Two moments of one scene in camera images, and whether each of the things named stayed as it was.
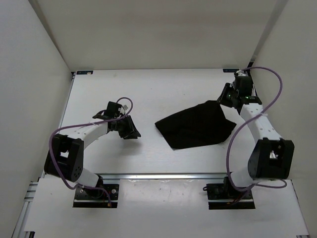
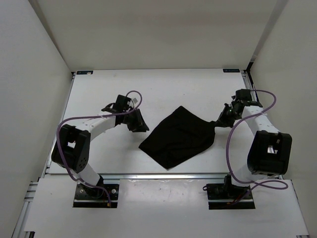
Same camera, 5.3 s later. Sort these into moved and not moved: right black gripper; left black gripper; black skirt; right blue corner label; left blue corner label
Moved: black skirt; right black gripper; left black gripper
Not moved: right blue corner label; left blue corner label
